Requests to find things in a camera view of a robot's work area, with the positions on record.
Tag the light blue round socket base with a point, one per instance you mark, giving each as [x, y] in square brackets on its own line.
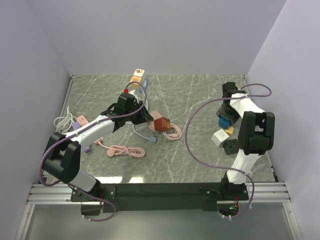
[144, 84]

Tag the purple USB power strip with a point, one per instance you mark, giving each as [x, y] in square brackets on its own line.
[76, 126]

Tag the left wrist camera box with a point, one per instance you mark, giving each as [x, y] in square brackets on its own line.
[126, 101]

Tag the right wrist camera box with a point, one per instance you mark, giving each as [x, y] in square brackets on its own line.
[228, 89]

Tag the blue cube socket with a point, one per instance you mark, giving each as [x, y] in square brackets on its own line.
[224, 123]

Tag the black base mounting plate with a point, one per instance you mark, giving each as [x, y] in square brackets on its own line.
[171, 196]

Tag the small orange cube plug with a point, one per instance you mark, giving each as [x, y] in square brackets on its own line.
[230, 130]

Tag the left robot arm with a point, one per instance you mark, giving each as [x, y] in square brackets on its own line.
[62, 155]

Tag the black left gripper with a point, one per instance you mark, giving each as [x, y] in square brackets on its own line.
[144, 116]

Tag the yellow patterned cube socket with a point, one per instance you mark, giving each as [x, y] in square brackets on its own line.
[136, 82]

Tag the aluminium rail frame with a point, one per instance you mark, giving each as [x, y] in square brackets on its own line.
[54, 213]

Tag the pink power strip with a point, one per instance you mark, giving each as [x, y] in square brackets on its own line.
[82, 121]

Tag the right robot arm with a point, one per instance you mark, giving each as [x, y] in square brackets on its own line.
[255, 137]

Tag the white patterned cube socket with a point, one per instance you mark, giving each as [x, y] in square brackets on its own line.
[139, 73]

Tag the brown patterned cube socket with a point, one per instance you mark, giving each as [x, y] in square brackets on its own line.
[162, 124]

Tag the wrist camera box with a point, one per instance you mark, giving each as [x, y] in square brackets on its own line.
[228, 89]
[126, 101]

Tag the pink round socket base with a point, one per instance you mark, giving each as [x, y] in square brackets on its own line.
[154, 115]

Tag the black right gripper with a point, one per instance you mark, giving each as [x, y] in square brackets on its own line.
[233, 118]

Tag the black cube socket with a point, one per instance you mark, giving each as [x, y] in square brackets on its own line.
[231, 147]

